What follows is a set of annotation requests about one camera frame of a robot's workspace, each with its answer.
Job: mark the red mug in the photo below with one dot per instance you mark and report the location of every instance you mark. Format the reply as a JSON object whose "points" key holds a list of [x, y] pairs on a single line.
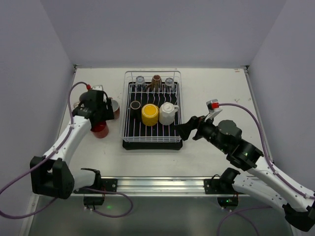
{"points": [[100, 130]]}

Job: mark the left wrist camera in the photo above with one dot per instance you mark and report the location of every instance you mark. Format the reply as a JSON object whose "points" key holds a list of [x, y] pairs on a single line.
{"points": [[98, 87]]}

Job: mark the left clear drinking glass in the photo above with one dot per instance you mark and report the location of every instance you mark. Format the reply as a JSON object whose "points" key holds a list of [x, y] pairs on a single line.
{"points": [[140, 84]]}

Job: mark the pink floral mug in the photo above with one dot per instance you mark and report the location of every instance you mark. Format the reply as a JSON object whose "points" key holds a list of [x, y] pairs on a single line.
{"points": [[116, 109]]}

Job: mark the brown striped mug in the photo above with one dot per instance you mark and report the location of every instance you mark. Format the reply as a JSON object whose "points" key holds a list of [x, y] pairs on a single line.
{"points": [[156, 83]]}

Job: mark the aluminium mounting rail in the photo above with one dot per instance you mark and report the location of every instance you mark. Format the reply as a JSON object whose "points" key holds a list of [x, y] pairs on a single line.
{"points": [[165, 186]]}

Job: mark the clear drinking glass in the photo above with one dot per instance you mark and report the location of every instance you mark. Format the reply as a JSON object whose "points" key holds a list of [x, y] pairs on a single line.
{"points": [[169, 85], [140, 84]]}

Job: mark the right clear drinking glass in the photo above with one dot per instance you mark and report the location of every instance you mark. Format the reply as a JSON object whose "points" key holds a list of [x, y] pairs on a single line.
{"points": [[169, 85]]}

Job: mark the black drip tray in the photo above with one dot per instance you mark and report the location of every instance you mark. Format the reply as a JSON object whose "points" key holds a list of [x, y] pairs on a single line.
{"points": [[152, 145]]}

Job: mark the white wire dish rack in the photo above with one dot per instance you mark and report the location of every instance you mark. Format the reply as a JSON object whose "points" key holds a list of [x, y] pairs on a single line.
{"points": [[130, 76]]}

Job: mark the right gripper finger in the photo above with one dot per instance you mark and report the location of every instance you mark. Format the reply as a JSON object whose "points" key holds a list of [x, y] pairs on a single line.
{"points": [[194, 120], [185, 129]]}

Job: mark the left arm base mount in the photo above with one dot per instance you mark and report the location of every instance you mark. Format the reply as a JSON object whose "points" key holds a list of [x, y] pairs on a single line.
{"points": [[103, 186]]}

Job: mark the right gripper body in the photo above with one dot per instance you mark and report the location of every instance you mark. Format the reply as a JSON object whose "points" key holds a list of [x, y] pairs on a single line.
{"points": [[198, 128]]}

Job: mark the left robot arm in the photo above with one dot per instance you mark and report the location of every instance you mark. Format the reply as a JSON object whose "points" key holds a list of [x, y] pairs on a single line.
{"points": [[50, 174]]}

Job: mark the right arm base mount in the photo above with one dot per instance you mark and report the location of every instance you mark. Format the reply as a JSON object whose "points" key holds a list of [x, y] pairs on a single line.
{"points": [[227, 197]]}

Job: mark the light pink mug dark interior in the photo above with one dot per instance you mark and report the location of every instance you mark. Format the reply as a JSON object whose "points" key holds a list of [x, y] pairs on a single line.
{"points": [[76, 104]]}

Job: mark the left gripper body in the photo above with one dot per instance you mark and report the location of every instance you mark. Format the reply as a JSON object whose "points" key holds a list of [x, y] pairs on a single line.
{"points": [[108, 111]]}

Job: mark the black tumbler cup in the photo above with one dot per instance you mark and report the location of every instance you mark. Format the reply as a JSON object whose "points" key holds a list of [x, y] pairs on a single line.
{"points": [[135, 110]]}

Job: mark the yellow mug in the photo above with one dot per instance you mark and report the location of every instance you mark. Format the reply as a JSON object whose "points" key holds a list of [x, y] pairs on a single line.
{"points": [[150, 114]]}

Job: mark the white faceted mug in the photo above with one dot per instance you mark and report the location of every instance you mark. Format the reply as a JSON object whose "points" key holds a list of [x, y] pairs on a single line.
{"points": [[167, 113]]}

